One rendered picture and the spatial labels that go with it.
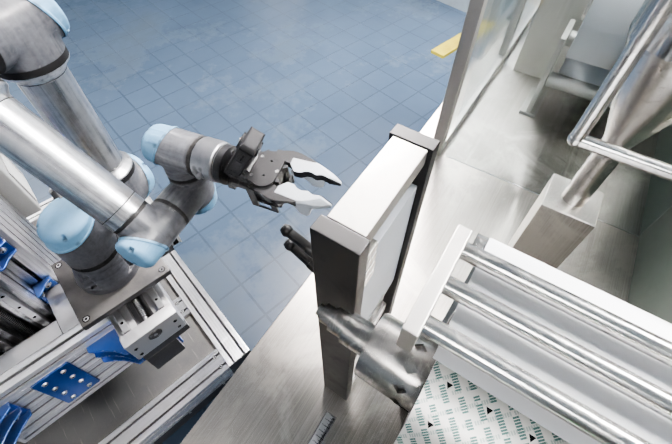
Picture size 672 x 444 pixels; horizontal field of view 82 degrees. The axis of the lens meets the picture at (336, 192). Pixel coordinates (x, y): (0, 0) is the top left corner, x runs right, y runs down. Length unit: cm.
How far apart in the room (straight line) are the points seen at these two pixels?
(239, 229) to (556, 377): 191
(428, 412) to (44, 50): 76
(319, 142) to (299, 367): 183
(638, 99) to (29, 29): 88
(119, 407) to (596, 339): 155
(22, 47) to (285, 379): 72
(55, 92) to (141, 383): 112
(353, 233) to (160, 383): 140
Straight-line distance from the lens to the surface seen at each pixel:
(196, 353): 165
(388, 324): 37
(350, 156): 240
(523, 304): 33
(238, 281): 196
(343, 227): 33
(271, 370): 85
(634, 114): 65
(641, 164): 52
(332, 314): 39
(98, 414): 172
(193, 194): 78
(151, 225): 74
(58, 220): 100
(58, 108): 89
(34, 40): 82
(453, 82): 102
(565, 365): 32
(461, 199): 108
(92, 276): 109
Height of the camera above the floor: 171
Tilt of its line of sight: 51 degrees down
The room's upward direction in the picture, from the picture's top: straight up
